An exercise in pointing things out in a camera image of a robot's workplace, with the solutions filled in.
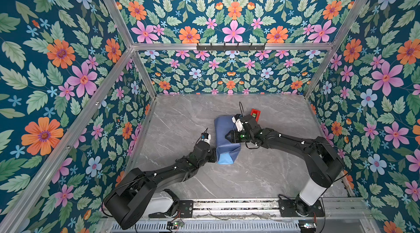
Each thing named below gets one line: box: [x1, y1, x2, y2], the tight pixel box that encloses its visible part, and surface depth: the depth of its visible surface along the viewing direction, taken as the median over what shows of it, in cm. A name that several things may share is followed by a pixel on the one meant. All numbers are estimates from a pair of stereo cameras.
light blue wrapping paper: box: [214, 115, 242, 165], surface depth 90 cm
